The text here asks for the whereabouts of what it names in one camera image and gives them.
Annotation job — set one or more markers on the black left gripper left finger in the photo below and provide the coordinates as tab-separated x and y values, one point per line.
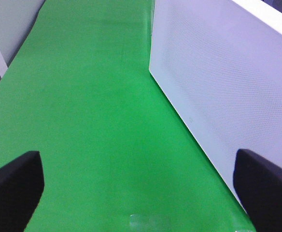
21	187

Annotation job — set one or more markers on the clear tape strip on table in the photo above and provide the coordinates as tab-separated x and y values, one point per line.
184	223

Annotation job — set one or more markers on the white microwave door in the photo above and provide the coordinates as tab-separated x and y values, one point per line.
219	63

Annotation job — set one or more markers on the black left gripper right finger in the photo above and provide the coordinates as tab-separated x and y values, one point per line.
258	185

